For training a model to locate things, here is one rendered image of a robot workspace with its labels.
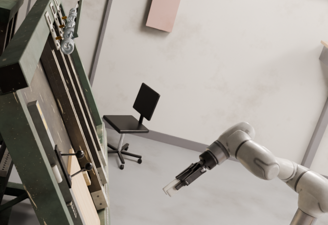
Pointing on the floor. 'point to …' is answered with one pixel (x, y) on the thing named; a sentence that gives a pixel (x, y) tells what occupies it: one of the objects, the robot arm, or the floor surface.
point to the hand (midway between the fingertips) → (172, 188)
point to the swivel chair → (147, 110)
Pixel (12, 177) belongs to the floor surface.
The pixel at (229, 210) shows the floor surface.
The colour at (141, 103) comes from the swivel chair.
